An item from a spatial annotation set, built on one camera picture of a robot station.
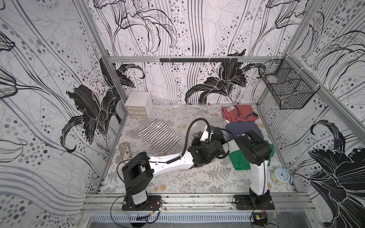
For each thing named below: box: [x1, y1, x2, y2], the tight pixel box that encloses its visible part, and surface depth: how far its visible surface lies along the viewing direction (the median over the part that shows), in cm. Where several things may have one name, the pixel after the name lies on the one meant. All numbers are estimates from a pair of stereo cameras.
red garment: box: [221, 104, 260, 123], surface depth 111 cm
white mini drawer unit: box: [124, 91, 153, 119], surface depth 107 cm
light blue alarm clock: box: [270, 167, 292, 185], surface depth 80 cm
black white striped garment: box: [138, 117, 182, 155], surface depth 101 cm
